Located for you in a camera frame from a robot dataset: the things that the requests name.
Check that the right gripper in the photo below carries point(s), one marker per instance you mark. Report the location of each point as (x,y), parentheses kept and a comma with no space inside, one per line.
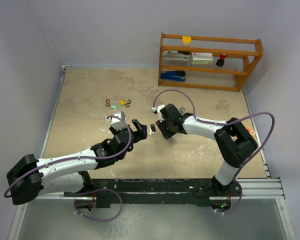
(166,134)

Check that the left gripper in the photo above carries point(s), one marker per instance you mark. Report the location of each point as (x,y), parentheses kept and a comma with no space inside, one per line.
(140,134)

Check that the black tag key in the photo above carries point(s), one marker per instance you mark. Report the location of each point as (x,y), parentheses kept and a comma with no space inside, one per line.
(152,130)

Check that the green tag key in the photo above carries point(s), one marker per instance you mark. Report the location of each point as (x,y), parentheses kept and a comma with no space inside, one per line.
(113,106)

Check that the yellow tag key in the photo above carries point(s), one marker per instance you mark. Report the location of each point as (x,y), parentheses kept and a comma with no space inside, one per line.
(122,102)

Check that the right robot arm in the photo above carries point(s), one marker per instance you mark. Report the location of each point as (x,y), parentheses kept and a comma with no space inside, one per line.
(234,141)

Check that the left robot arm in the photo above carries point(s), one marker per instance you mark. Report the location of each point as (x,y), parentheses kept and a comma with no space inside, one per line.
(31,177)

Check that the red carabiner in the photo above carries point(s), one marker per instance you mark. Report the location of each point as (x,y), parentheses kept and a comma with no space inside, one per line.
(107,103)

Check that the blue stapler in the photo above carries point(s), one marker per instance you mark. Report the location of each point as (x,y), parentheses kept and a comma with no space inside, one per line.
(174,75)

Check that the wooden shelf rack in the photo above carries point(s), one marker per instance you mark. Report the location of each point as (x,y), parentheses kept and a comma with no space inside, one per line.
(215,63)

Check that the grey stapler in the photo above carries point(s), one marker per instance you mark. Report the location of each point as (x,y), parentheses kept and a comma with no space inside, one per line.
(176,55)

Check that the white cardboard box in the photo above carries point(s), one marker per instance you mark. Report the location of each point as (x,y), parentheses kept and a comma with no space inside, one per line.
(201,58)

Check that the orange spiral notebook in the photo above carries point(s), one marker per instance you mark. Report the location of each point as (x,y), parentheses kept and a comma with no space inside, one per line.
(251,131)

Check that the yellow block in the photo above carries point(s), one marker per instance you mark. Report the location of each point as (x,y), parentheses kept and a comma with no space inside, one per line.
(186,40)

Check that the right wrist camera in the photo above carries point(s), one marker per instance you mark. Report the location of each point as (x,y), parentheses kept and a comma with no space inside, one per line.
(157,110)

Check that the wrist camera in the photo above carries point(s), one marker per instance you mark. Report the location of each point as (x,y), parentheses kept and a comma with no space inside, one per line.
(157,110)
(117,120)

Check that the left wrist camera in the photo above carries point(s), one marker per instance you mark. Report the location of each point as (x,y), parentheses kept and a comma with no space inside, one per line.
(117,120)

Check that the black base frame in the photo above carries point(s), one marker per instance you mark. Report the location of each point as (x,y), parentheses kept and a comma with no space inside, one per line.
(201,192)

